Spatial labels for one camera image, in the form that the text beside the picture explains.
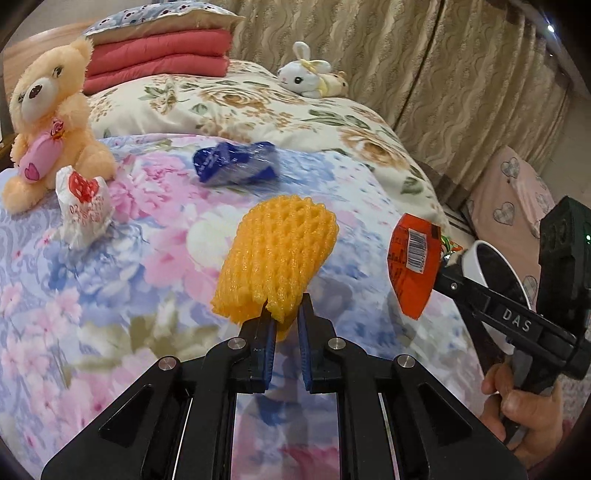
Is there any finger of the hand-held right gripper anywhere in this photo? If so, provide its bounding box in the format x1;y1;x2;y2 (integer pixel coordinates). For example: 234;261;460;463
434;257;493;320

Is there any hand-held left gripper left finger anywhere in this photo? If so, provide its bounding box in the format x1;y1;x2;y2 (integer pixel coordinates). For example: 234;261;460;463
41;308;278;480

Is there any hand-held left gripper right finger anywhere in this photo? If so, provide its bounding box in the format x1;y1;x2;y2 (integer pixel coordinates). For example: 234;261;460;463
297;291;528;480

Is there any red snack packet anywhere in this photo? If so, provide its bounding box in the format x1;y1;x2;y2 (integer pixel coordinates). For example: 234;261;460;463
387;213;445;320

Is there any white round bin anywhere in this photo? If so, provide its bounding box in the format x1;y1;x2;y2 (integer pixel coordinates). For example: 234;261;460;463
462;240;539;356

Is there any orange foam fruit net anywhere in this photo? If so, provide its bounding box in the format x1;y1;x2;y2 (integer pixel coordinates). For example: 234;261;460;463
210;195;339;343

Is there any person's right hand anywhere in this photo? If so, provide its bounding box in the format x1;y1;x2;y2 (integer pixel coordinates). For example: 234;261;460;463
480;362;566;472

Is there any pink heart cushion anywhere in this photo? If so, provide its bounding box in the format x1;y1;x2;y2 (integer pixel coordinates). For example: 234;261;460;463
464;145;557;278

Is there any purple pink floral blanket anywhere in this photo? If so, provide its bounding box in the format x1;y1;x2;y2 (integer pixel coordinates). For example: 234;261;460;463
0;134;499;480

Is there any blue plastic wrapper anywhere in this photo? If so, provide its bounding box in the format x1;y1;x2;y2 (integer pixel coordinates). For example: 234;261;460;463
192;142;279;186

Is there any beige patterned curtain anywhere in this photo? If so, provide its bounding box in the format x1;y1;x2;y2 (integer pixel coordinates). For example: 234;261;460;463
217;0;573;208

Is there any small brown plush toy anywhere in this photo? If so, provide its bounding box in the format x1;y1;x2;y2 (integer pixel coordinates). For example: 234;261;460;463
323;71;349;97

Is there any white red plastic wrapper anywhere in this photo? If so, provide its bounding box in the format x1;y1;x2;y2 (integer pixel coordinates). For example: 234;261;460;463
55;165;115;251

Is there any cream floral quilt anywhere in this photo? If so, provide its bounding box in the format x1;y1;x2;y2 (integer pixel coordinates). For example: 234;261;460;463
85;58;455;236

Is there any white rabbit plush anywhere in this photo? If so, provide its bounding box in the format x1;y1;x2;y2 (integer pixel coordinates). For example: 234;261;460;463
277;41;333;99

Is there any folded red blanket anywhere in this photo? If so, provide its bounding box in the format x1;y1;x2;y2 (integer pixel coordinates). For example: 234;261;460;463
83;28;232;95

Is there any beige teddy bear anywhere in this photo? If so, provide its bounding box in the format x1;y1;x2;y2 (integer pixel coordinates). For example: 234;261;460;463
2;38;118;214

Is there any patterned pillow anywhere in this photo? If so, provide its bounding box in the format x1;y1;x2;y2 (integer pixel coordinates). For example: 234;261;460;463
83;4;245;47

